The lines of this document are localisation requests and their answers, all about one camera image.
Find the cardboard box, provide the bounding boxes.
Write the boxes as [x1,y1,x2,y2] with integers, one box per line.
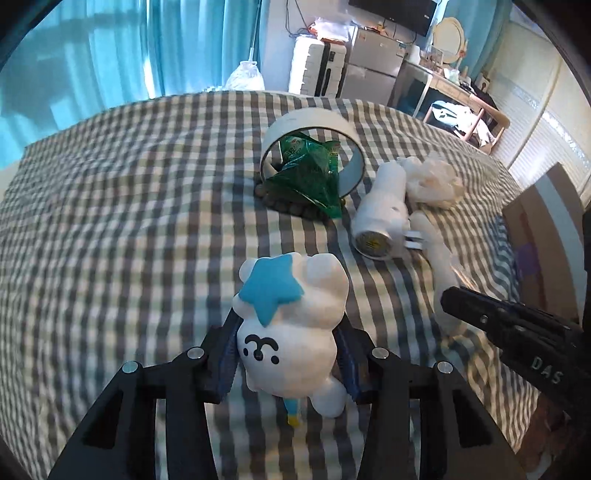
[502,162,587,324]

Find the white suitcase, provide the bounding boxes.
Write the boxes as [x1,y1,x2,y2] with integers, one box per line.
[288,36,349,97]

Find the wooden side table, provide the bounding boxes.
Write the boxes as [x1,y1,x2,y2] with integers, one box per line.
[392,60,511,155]

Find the round cream mirror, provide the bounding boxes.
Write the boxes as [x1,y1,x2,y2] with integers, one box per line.
[431,17,466,68]

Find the white hair dryer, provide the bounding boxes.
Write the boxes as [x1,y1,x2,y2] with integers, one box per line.
[350,162,468,335]

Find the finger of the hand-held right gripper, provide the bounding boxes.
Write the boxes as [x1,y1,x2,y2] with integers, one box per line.
[440,286,585,347]

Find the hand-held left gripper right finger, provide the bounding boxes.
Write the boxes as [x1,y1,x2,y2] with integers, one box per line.
[335,323,527,480]

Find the white tape roll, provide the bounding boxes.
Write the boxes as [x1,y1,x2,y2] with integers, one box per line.
[259,110,365,197]

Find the green snack bag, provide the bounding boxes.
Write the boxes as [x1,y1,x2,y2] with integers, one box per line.
[265,131,345,220]

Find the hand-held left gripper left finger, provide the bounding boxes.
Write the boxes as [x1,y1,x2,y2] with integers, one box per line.
[48,309,243,480]

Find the brown bead bracelet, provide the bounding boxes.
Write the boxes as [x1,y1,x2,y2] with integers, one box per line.
[255,180,319,217]

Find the white plush toy blue star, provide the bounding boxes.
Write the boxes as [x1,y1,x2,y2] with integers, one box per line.
[231,253,349,425]

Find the white flower scrunchie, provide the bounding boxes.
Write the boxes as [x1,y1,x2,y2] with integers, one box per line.
[397,156,465,208]

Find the grey refrigerator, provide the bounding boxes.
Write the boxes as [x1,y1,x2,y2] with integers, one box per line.
[344,25,409,104]

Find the black wall television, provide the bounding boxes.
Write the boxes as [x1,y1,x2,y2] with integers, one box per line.
[348,0,439,37]

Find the white mop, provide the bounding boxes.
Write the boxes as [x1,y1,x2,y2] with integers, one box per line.
[225,0,266,92]

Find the pile of clothes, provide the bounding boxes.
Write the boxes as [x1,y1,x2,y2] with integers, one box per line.
[427,100,495,148]

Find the blue curtain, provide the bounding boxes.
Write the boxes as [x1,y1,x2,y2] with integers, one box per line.
[0,0,273,162]

